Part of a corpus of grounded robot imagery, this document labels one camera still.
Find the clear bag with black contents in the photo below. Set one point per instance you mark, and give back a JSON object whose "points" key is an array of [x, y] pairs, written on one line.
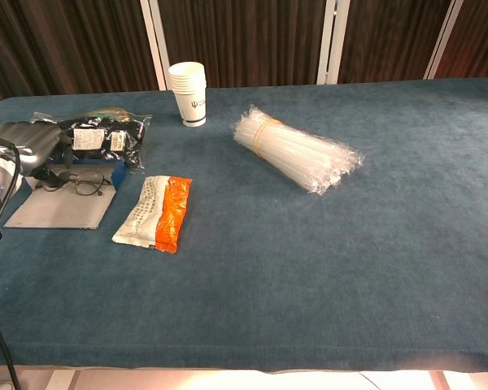
{"points": [[126, 150]]}

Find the orange and white sachet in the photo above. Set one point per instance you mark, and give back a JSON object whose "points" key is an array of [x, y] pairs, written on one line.
{"points": [[171, 215]]}

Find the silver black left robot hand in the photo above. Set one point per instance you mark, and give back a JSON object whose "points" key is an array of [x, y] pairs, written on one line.
{"points": [[28, 142]]}

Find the stack of white paper cups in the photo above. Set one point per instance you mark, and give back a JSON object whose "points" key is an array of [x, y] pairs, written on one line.
{"points": [[193, 105]]}

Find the white partition post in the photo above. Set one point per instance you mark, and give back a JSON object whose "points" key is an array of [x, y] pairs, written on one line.
{"points": [[332, 40], [443, 40], [154, 44]]}

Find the blue table cloth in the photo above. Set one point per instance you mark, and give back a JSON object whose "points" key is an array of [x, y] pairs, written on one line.
{"points": [[268, 264]]}

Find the bundle of clear wrapped straws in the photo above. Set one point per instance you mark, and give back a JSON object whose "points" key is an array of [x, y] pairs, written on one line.
{"points": [[305, 156]]}

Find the yellow rubber band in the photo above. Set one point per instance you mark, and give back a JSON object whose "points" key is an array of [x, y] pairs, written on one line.
{"points": [[259, 134]]}

